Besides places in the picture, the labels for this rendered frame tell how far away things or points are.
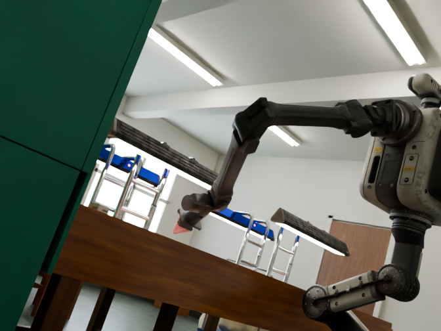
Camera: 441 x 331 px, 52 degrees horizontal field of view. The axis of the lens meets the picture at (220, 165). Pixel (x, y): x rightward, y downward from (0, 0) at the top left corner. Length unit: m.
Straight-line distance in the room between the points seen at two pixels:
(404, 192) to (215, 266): 0.66
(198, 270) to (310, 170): 6.07
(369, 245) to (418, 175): 5.00
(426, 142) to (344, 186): 5.47
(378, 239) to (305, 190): 1.50
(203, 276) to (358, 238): 5.23
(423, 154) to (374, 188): 0.20
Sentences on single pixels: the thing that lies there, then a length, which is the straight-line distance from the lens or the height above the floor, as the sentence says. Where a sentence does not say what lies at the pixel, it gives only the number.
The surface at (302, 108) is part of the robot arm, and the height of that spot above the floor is 1.23.
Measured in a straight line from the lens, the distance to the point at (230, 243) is 7.95.
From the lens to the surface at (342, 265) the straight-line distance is 6.64.
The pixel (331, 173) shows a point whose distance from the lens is 7.25.
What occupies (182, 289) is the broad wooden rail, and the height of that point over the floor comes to 0.63.
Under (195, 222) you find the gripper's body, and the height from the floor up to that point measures 0.86.
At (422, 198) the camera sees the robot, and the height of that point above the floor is 1.13.
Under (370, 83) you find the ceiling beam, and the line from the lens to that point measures 4.65.
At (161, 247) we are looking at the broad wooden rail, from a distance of 1.39.
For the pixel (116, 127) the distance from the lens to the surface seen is 1.63.
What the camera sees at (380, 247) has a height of 1.77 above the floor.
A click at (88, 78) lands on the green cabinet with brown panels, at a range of 1.22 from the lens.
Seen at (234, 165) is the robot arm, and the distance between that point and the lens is 1.43.
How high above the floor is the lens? 0.69
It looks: 14 degrees up
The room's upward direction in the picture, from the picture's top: 19 degrees clockwise
